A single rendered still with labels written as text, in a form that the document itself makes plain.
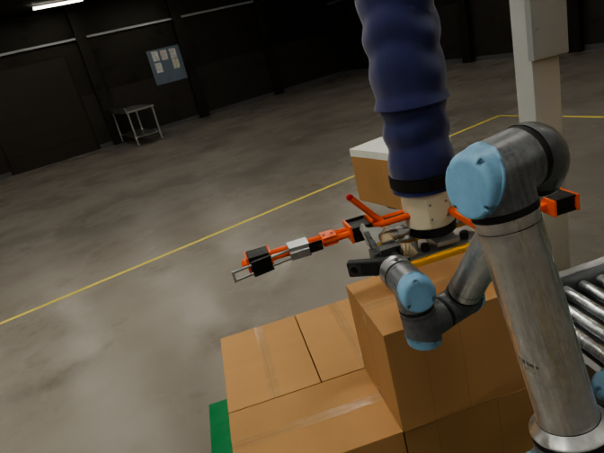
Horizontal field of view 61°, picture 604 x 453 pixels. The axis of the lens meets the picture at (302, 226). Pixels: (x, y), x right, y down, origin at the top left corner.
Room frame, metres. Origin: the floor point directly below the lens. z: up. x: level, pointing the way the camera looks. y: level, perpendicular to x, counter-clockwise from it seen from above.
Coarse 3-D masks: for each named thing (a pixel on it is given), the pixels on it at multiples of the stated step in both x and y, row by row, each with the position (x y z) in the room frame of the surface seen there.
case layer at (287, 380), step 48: (240, 336) 2.29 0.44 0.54; (288, 336) 2.18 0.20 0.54; (336, 336) 2.07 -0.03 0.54; (240, 384) 1.89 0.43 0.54; (288, 384) 1.81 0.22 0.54; (336, 384) 1.73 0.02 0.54; (240, 432) 1.59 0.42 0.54; (288, 432) 1.53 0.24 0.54; (336, 432) 1.47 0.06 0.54; (384, 432) 1.42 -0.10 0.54; (432, 432) 1.41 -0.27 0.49; (480, 432) 1.43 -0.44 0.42; (528, 432) 1.46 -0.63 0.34
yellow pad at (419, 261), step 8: (464, 232) 1.54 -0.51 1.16; (472, 232) 1.57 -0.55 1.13; (464, 240) 1.53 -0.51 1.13; (416, 248) 1.56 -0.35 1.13; (424, 248) 1.51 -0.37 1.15; (432, 248) 1.53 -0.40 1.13; (440, 248) 1.51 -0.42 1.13; (448, 248) 1.50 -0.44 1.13; (456, 248) 1.50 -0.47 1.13; (464, 248) 1.49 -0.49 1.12; (416, 256) 1.50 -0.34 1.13; (424, 256) 1.49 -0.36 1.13; (432, 256) 1.48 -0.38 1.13; (440, 256) 1.48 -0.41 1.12; (448, 256) 1.48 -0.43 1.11; (416, 264) 1.47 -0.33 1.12; (424, 264) 1.47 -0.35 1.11
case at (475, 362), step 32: (352, 288) 1.75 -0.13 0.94; (384, 288) 1.69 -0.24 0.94; (384, 320) 1.48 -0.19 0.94; (480, 320) 1.44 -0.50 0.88; (384, 352) 1.42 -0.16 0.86; (416, 352) 1.41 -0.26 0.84; (448, 352) 1.42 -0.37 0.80; (480, 352) 1.44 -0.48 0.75; (512, 352) 1.45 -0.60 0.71; (384, 384) 1.51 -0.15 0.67; (416, 384) 1.40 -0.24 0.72; (448, 384) 1.42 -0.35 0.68; (480, 384) 1.44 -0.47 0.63; (512, 384) 1.45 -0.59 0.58; (416, 416) 1.40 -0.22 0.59
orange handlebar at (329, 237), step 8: (544, 208) 1.39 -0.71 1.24; (384, 216) 1.62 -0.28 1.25; (400, 216) 1.59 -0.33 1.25; (408, 216) 1.59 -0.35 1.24; (456, 216) 1.50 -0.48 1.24; (376, 224) 1.58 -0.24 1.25; (384, 224) 1.58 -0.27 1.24; (472, 224) 1.40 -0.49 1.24; (328, 232) 1.59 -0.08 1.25; (336, 232) 1.60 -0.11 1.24; (344, 232) 1.57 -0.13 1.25; (312, 240) 1.59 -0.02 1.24; (328, 240) 1.55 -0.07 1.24; (336, 240) 1.55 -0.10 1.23; (280, 248) 1.57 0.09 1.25; (280, 256) 1.53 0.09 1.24
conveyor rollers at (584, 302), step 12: (600, 276) 2.01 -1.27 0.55; (564, 288) 2.00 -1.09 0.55; (588, 288) 1.96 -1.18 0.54; (576, 300) 1.90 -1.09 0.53; (588, 300) 1.86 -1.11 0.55; (600, 300) 1.88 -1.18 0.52; (576, 312) 1.80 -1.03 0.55; (600, 312) 1.77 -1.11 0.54; (588, 324) 1.72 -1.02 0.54; (600, 324) 1.69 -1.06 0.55; (588, 336) 1.64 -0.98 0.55; (600, 336) 1.64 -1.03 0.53; (588, 348) 1.59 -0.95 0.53; (600, 348) 1.55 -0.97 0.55; (600, 360) 1.53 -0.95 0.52
